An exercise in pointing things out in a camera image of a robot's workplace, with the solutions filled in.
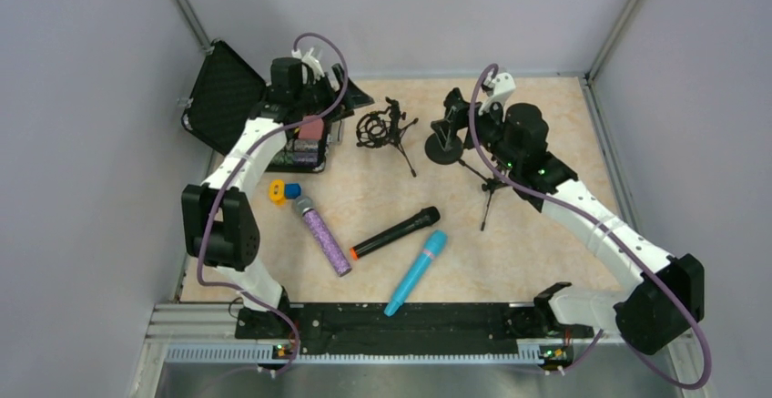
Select purple glitter microphone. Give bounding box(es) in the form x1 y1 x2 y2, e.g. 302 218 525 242
292 195 351 277

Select yellow blue toy block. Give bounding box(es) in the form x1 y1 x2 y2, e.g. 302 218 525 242
268 179 302 206

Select turquoise toy microphone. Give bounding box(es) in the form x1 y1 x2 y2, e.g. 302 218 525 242
383 230 448 317

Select round base clip stand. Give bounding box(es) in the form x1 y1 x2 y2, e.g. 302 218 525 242
424 133 464 166

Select shock mount tripod stand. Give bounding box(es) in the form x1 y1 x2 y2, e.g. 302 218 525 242
355 97 419 178

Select small black tripod stand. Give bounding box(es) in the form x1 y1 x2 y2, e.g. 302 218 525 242
458 159 507 231

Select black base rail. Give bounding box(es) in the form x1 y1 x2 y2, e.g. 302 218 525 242
235 302 578 356

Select black orange-tipped microphone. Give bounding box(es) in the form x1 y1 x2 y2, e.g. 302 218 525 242
350 206 441 260

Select black poker chip case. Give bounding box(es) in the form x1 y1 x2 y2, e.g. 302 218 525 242
181 40 343 173

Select purple black poker chip row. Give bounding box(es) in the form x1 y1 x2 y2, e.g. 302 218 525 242
270 139 320 168

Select red playing card deck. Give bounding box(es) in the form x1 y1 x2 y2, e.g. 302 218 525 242
297 119 326 141

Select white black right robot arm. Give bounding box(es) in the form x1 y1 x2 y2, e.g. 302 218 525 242
425 73 708 355

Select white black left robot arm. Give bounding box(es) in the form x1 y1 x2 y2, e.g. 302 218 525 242
181 42 373 332

